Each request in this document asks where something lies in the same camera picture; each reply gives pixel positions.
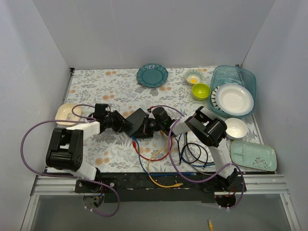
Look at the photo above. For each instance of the yellow connector on floor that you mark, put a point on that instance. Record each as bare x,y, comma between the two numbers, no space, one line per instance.
210,225

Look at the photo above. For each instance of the striped plate in bin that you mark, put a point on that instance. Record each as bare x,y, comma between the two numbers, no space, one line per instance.
213,98

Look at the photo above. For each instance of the patterned small bowl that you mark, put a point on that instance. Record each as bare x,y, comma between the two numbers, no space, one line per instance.
193,76

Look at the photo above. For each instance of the small white bowl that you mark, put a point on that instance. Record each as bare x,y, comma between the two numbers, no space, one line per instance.
236,128

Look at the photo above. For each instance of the clear teal plastic bin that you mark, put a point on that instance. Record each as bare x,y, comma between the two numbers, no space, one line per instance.
225,74

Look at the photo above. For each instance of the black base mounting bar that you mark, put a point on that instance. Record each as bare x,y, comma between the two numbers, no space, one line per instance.
137,187

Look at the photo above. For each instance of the white round plate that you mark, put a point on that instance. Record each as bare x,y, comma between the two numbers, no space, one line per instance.
234,99

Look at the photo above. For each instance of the teal scalloped plate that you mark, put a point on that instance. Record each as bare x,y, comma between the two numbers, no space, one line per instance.
152,75

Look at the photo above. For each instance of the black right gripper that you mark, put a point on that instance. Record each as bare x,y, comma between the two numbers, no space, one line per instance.
144,126

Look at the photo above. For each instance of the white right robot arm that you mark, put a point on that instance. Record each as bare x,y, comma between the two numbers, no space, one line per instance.
206,126

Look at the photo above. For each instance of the mint green divided tray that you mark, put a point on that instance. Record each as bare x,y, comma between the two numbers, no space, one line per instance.
253,155

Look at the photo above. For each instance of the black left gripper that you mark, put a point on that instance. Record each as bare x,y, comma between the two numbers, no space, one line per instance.
118,121

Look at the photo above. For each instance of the black network switch box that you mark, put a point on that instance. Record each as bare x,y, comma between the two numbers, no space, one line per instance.
136,119

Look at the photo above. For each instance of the lime green bowl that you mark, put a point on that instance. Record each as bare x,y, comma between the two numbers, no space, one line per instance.
200,91

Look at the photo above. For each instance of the aluminium frame rail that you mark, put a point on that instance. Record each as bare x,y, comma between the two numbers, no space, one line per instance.
255,184

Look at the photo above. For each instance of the cream panda dish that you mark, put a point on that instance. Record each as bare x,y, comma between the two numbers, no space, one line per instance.
65,113

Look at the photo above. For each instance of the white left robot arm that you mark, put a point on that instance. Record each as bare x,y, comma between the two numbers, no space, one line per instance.
65,151

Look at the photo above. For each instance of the floral table mat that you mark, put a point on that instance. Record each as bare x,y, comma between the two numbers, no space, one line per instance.
114,152

